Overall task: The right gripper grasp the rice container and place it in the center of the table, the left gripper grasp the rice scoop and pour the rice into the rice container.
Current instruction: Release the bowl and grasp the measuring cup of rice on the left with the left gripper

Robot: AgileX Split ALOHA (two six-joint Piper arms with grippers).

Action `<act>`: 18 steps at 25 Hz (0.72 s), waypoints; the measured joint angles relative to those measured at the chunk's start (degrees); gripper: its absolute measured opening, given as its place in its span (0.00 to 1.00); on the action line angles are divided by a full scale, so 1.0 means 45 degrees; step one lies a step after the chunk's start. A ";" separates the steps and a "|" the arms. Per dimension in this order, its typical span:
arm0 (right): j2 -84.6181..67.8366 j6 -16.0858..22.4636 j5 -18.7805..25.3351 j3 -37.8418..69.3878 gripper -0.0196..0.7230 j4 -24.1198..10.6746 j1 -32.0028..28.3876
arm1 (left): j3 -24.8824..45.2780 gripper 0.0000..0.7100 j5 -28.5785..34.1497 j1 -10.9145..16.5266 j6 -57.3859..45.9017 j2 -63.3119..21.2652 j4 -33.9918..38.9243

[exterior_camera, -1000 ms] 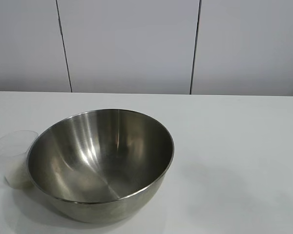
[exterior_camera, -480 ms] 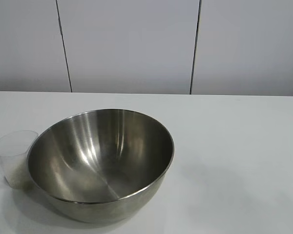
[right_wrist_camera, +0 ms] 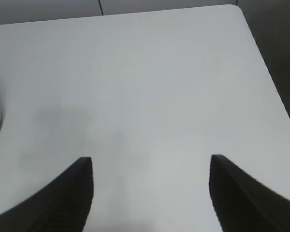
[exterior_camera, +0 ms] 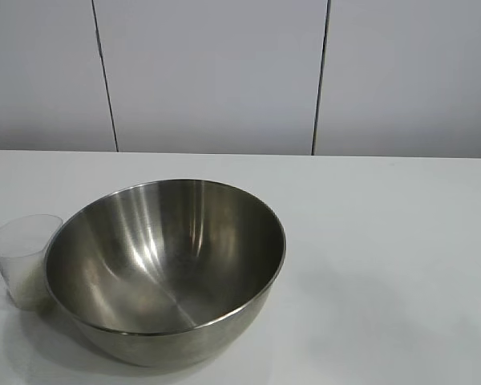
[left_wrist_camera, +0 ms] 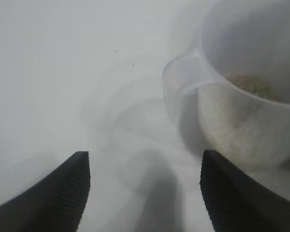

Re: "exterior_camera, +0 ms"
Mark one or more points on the stainless steel mixing bowl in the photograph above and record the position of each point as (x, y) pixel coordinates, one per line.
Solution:
(164, 256)

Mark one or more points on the clear plastic measuring cup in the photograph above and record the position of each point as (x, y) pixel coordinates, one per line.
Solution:
(20, 244)

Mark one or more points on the white uncooked rice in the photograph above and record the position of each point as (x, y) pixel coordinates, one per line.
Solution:
(28, 290)

